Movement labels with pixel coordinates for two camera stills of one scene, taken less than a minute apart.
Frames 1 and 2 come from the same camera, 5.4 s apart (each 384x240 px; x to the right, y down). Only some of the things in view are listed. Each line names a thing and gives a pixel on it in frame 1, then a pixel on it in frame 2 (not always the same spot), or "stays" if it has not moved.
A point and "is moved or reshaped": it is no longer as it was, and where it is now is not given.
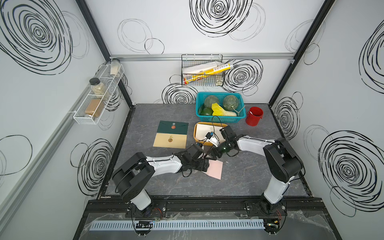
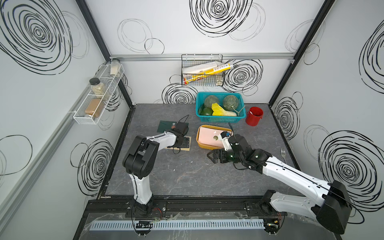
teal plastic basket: x=241 y=113 stays
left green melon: x=209 y=100 stays
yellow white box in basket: x=197 y=72 stays
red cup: x=253 y=116 stays
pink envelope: x=214 y=169 -> x=209 y=136
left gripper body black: x=198 y=165 -> x=181 y=143
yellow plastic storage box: x=208 y=143 is moved or reshaped
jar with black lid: x=98 y=88 stays
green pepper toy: x=206 y=111 stays
